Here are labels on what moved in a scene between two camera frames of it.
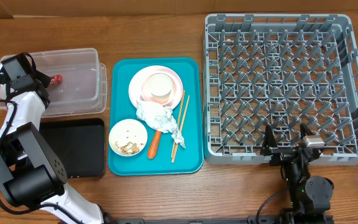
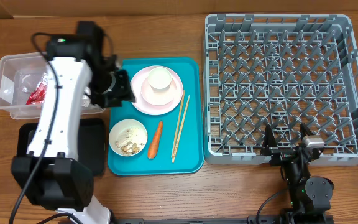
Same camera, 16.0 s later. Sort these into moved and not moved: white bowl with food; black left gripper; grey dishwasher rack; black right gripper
Moved: black left gripper
Not moved: white bowl with food; grey dishwasher rack; black right gripper
